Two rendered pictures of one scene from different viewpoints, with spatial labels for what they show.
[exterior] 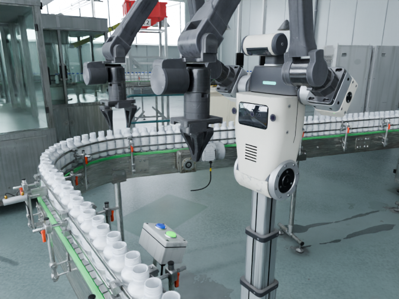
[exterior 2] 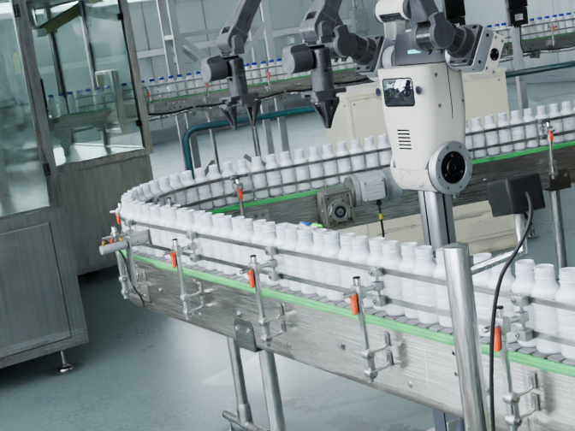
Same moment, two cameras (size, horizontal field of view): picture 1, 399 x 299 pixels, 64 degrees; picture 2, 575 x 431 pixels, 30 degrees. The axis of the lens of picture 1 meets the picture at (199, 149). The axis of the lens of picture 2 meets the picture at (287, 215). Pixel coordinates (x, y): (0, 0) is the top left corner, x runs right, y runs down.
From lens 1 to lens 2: 2.08 m
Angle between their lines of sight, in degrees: 8
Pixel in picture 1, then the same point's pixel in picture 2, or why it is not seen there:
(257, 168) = (414, 156)
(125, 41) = (242, 31)
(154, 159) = (280, 212)
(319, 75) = (443, 37)
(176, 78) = (302, 58)
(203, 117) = (328, 88)
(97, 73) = (217, 67)
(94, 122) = (114, 204)
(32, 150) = (26, 255)
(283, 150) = (440, 127)
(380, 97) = not seen: outside the picture
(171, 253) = not seen: hidden behind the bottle
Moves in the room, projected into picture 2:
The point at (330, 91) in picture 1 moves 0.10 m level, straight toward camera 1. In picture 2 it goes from (467, 50) to (456, 54)
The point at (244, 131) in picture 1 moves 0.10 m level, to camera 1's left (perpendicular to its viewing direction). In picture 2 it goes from (394, 115) to (360, 120)
